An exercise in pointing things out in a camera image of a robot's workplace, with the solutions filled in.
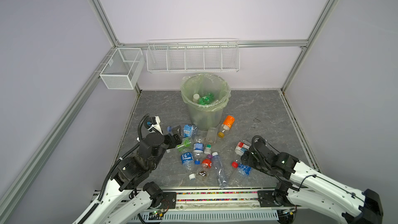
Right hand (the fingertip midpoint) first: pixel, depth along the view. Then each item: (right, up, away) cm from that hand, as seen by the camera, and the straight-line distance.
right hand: (246, 161), depth 79 cm
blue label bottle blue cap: (-25, +4, +6) cm, 26 cm away
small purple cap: (-19, 0, +7) cm, 20 cm away
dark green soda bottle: (-20, +32, +17) cm, 42 cm away
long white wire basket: (-29, +60, +18) cm, 69 cm away
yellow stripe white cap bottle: (-27, +34, +18) cm, 47 cm away
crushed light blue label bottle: (-32, +13, +15) cm, 37 cm away
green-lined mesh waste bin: (-21, +22, +11) cm, 32 cm away
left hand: (-35, +17, -11) cm, 41 cm away
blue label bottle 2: (-1, -4, -1) cm, 4 cm away
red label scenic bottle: (0, +5, +10) cm, 11 cm away
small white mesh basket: (-75, +53, +20) cm, 94 cm away
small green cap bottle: (-20, +4, +8) cm, 22 cm away
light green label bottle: (-32, +7, +9) cm, 34 cm away
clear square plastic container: (-17, +10, +17) cm, 26 cm away
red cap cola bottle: (-21, -3, +2) cm, 21 cm away
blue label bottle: (-31, 0, +2) cm, 31 cm away
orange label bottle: (-7, +17, +17) cm, 25 cm away
